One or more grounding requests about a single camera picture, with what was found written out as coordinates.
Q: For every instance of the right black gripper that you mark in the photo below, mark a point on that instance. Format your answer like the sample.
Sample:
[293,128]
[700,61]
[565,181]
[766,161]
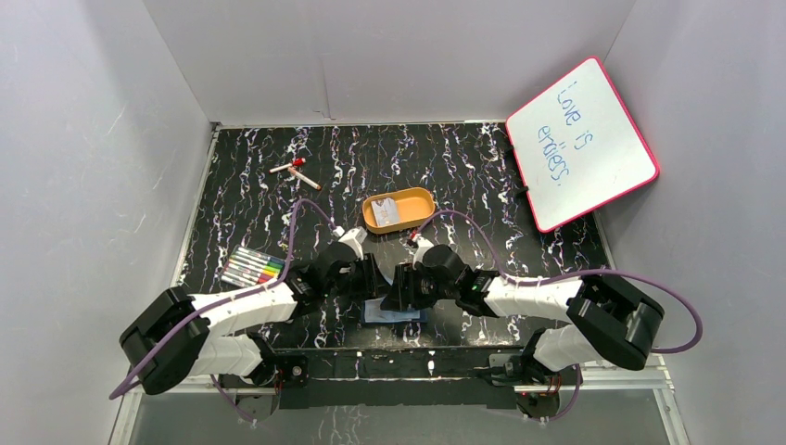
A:
[398,298]

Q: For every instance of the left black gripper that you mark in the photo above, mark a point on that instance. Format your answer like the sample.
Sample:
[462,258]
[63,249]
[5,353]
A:
[371,277]

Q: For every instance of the navy blue card holder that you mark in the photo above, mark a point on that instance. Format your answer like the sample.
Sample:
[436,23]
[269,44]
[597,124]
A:
[372,313]

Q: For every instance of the orange oval tray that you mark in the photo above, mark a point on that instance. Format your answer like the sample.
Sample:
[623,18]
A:
[415,205]

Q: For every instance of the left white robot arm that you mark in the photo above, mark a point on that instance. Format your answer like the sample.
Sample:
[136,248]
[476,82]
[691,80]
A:
[181,335]

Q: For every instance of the grey credit card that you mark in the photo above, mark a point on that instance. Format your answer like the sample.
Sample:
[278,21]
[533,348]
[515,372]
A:
[385,211]

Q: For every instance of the colourful marker pen set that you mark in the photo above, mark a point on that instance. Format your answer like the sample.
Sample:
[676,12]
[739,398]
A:
[246,267]

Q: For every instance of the white marker pen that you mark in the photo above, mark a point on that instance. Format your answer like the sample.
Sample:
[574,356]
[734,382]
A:
[304,178]

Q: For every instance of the red capped marker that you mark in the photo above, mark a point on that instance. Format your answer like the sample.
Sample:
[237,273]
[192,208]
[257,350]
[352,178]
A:
[294,163]

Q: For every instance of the pink framed whiteboard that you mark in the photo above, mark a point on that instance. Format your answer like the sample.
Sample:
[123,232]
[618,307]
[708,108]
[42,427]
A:
[577,147]

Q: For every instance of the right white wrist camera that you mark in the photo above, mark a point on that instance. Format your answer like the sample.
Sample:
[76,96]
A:
[420,246]

